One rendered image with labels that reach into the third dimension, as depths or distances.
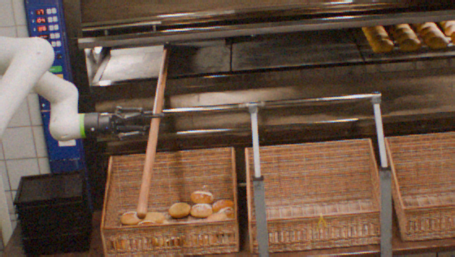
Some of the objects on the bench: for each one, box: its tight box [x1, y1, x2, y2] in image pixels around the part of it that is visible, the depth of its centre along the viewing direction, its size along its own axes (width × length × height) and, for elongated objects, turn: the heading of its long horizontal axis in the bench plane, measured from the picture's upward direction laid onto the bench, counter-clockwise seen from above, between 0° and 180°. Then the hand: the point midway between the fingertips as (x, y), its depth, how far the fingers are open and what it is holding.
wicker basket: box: [245, 137, 381, 254], centre depth 376 cm, size 49×56×28 cm
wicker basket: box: [99, 146, 241, 257], centre depth 380 cm, size 49×56×28 cm
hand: (154, 120), depth 336 cm, fingers closed on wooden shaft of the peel, 3 cm apart
